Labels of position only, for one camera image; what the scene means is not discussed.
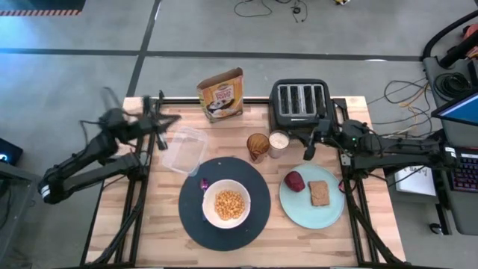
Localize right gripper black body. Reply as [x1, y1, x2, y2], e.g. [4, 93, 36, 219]
[314, 118, 338, 146]

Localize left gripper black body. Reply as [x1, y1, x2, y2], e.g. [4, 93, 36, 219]
[143, 111, 182, 132]

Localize dark red apple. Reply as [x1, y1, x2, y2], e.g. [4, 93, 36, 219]
[283, 170, 306, 194]

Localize brown toast slice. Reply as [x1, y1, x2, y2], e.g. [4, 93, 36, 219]
[308, 180, 331, 207]

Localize purple spoon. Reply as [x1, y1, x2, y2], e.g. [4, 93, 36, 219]
[199, 177, 210, 222]

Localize yellow cereal box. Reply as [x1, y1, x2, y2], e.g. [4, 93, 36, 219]
[196, 67, 244, 123]

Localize clear plastic container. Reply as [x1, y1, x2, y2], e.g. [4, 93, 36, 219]
[161, 126, 208, 176]

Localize black four-slot toaster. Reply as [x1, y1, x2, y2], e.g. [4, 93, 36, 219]
[268, 78, 337, 137]

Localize clear glass with milk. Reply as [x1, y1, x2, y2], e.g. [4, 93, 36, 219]
[267, 129, 291, 159]

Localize amber faceted glass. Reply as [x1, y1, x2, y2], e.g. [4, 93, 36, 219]
[246, 132, 270, 164]

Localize pale green plate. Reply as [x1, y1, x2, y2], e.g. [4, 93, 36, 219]
[279, 163, 345, 230]

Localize dark round woven placemat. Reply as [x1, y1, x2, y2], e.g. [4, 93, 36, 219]
[178, 156, 272, 251]

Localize white ceramic bowl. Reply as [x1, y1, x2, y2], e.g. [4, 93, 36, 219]
[202, 179, 252, 229]

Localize yellow cereal puffs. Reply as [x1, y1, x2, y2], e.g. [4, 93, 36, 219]
[214, 189, 246, 221]

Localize white note board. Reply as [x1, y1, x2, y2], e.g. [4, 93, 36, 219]
[394, 164, 437, 197]

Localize laptop screen with blue picture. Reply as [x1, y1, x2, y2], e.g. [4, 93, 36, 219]
[431, 91, 478, 126]

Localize grey side table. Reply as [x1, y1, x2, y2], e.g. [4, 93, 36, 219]
[0, 160, 62, 262]

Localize black keyboard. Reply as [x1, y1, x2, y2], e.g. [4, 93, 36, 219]
[446, 149, 478, 194]

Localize black tube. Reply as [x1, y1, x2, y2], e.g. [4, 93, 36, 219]
[438, 37, 478, 69]

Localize black device with blue light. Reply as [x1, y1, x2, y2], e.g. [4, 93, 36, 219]
[0, 137, 24, 167]

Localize black mat with hazard stripes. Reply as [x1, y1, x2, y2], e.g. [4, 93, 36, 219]
[0, 0, 87, 16]

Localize thin black floor cable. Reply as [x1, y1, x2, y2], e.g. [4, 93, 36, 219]
[367, 76, 434, 126]

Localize thin arm cable loop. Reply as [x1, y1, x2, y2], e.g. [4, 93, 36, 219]
[78, 118, 104, 145]

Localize yellow floor cable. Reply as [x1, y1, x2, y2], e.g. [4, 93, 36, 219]
[397, 84, 430, 135]

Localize black floor cable with plug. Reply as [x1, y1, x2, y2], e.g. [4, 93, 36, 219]
[276, 0, 309, 23]

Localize black floor cable loop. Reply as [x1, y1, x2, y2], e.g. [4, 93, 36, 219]
[234, 0, 273, 18]

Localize coiled black cable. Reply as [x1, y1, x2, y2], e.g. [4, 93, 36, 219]
[434, 72, 472, 99]

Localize thick black hose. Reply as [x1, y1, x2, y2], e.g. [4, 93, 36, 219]
[421, 9, 478, 61]

